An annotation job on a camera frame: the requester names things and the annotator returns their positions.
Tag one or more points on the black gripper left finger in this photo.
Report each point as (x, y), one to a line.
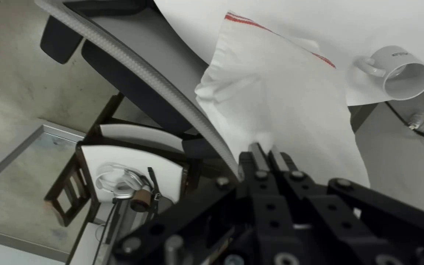
(251, 216)

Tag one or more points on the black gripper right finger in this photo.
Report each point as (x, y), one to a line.
(350, 222)

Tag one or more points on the white towel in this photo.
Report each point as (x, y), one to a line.
(280, 98)

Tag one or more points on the grey mesh office chair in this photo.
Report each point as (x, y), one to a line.
(124, 74)

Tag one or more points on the brown tape roll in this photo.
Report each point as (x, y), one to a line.
(142, 201)

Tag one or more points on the white curved board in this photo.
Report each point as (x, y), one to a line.
(139, 133)

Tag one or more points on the grey framed floor panel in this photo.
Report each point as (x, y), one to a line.
(26, 197)

